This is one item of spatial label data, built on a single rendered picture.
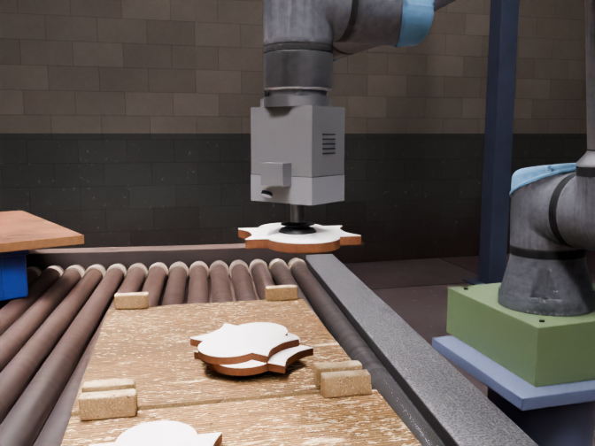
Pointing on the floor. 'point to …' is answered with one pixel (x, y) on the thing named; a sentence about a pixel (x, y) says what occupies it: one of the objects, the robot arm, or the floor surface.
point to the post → (498, 141)
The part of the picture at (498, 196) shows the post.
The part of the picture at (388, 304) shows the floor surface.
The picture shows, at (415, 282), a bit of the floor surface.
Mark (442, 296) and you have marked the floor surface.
